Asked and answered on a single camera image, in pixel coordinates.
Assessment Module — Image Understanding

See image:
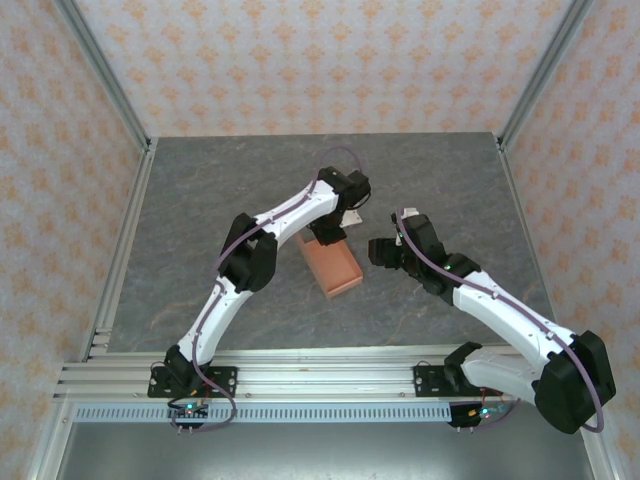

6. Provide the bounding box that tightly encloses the wide aluminium cross beam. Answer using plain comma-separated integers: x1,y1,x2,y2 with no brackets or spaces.
52,342,600,401

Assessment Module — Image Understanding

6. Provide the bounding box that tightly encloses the grey metal panel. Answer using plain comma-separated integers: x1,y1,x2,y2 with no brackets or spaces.
49,422,596,480

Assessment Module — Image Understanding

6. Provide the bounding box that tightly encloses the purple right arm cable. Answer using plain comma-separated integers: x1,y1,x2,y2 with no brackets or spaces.
397,212,607,434

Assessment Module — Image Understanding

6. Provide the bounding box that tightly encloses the aluminium table side rail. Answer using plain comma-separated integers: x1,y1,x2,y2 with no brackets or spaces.
79,137,159,361
497,134,569,361

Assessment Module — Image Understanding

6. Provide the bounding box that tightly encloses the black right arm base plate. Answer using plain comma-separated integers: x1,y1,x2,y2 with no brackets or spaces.
413,364,481,400

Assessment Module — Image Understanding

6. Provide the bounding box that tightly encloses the grey slotted cable duct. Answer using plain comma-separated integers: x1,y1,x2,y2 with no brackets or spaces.
73,404,454,424

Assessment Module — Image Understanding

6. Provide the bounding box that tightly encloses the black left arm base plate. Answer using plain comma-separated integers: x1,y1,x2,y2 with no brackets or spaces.
147,366,239,399

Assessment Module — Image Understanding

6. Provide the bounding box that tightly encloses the long aluminium frame post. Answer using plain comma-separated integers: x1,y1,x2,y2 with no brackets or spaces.
52,0,154,151
497,0,599,151

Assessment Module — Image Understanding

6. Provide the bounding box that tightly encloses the short aluminium frame post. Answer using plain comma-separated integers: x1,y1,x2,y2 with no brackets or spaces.
572,399,626,480
27,399,76,480

